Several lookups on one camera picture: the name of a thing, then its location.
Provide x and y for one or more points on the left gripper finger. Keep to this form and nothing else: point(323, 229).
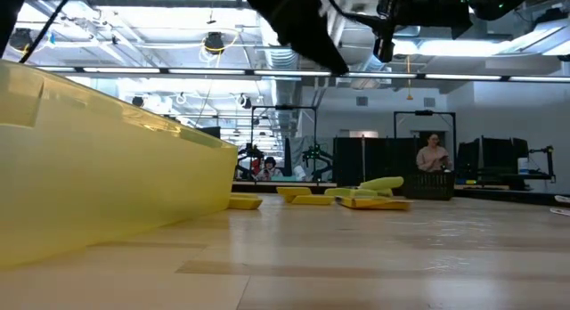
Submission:
point(298, 25)

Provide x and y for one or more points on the yellow Ticonderoga eraser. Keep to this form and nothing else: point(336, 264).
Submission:
point(245, 204)
point(291, 191)
point(314, 200)

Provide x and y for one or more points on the narrow black mesh basket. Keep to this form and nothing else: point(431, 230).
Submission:
point(429, 187)

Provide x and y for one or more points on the large yellow plastic bin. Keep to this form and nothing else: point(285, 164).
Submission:
point(111, 176)

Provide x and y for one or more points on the black background robot arm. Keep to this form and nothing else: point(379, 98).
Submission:
point(317, 155)
point(248, 158)

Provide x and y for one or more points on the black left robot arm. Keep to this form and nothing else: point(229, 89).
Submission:
point(11, 16)

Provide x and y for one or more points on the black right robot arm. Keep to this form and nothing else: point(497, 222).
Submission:
point(499, 2)

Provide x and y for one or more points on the long ceiling light bar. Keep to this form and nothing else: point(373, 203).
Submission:
point(463, 77)

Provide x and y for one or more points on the black round ceiling fixture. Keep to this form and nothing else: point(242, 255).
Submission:
point(20, 39)
point(214, 42)

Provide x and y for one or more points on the yellow hanging pendant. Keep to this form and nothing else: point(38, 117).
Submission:
point(409, 96)

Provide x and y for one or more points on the grey tarp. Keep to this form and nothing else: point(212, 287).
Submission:
point(307, 145)

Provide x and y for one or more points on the small white object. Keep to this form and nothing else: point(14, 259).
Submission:
point(299, 172)

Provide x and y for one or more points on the person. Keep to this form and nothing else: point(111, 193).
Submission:
point(433, 157)
point(269, 169)

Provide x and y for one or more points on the black partition screen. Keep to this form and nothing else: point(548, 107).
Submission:
point(352, 163)

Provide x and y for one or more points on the teal mat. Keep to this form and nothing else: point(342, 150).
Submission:
point(280, 178)

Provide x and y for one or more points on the small black round fixture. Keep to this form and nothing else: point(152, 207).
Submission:
point(138, 100)

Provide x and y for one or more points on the white container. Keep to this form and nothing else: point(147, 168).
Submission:
point(524, 166)

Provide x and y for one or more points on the black equipment stand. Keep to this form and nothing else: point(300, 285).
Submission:
point(550, 150)

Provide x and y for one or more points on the small white flat piece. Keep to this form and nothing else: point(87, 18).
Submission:
point(562, 198)

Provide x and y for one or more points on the ribbed silver air duct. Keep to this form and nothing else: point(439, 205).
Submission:
point(278, 58)

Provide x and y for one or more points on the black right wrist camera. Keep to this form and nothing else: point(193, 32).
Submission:
point(385, 51)

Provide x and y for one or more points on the black background gantry frame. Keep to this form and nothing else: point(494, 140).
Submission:
point(285, 107)
point(424, 112)

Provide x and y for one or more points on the grey wall vent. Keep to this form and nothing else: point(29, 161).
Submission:
point(361, 100)
point(429, 102)

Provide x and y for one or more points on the black metal table frame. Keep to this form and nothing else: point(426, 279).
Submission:
point(512, 195)

